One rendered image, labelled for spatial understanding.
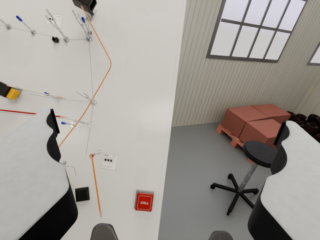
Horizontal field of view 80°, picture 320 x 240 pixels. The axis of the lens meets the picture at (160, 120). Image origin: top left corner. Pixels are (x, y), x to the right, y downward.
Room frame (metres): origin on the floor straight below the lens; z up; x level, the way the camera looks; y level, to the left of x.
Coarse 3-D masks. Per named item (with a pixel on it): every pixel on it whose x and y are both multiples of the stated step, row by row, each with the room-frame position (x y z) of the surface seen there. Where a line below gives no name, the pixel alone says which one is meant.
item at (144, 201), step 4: (140, 196) 0.37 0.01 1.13; (144, 196) 0.38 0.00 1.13; (148, 196) 0.38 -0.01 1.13; (152, 196) 0.38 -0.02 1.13; (136, 200) 0.37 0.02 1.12; (140, 200) 0.37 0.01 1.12; (144, 200) 0.37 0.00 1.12; (148, 200) 0.37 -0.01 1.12; (152, 200) 0.37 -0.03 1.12; (136, 204) 0.36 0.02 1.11; (140, 204) 0.36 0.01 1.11; (144, 204) 0.36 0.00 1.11; (148, 204) 0.36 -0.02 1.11; (136, 208) 0.35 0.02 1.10; (140, 208) 0.35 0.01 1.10; (144, 208) 0.36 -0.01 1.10; (148, 208) 0.36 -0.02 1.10
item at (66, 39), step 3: (48, 12) 0.54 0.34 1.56; (45, 15) 0.52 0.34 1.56; (51, 15) 0.56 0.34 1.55; (48, 18) 0.53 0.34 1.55; (54, 21) 0.57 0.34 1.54; (54, 24) 0.57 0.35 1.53; (57, 27) 0.58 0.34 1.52; (60, 30) 0.60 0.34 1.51; (63, 36) 0.62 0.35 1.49; (63, 39) 0.64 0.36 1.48; (66, 39) 0.64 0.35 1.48; (69, 39) 0.64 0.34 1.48
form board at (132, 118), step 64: (0, 0) 0.67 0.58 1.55; (64, 0) 0.72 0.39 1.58; (128, 0) 0.77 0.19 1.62; (0, 64) 0.55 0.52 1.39; (64, 64) 0.59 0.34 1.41; (128, 64) 0.64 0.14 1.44; (0, 128) 0.44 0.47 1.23; (64, 128) 0.47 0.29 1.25; (128, 128) 0.51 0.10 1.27; (128, 192) 0.39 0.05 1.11
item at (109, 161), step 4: (104, 156) 0.45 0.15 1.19; (108, 156) 0.45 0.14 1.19; (112, 156) 0.45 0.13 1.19; (116, 156) 0.45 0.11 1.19; (104, 160) 0.44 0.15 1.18; (108, 160) 0.44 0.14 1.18; (112, 160) 0.44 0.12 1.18; (116, 160) 0.45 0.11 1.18; (104, 164) 0.43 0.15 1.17; (108, 164) 0.43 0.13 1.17; (112, 164) 0.44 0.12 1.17; (116, 164) 0.44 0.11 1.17; (100, 168) 0.42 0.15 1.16; (104, 168) 0.43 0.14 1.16; (108, 168) 0.43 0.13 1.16; (112, 168) 0.43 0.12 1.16
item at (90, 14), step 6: (72, 0) 0.64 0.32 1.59; (78, 0) 0.63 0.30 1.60; (84, 0) 0.63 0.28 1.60; (90, 0) 0.63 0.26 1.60; (78, 6) 0.65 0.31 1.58; (84, 6) 0.63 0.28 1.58; (90, 6) 0.66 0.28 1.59; (90, 12) 0.65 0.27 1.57; (84, 18) 0.69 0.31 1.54; (90, 18) 0.70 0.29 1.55
